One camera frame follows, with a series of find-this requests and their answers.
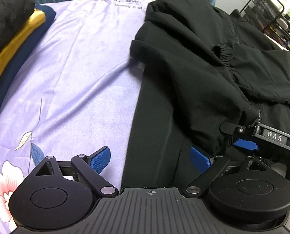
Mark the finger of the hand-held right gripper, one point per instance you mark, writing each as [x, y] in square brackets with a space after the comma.
[246, 144]
[232, 128]

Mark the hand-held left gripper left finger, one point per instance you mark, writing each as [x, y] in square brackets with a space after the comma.
[100, 159]

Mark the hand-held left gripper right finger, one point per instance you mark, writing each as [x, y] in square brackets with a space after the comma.
[199, 156]

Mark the black jacket with white print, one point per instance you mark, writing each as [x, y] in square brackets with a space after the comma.
[196, 82]

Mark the lilac floral bed sheet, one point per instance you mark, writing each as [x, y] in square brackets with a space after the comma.
[81, 78]

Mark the black metal rack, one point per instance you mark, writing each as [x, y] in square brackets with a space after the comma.
[274, 9]

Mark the navy folded cloth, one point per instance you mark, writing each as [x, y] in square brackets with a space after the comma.
[20, 61]

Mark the yellow folded cloth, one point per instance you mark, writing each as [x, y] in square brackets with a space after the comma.
[16, 46]

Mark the black knit sweater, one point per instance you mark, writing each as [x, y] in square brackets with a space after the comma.
[6, 19]

